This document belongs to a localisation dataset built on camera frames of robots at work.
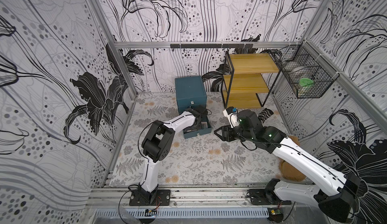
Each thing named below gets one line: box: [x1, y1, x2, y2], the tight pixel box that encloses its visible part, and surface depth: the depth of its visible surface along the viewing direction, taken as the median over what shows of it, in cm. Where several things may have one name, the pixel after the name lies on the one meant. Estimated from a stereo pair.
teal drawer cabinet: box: [174, 75, 208, 115], surface depth 92 cm
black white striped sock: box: [258, 107, 275, 124], surface depth 106 cm
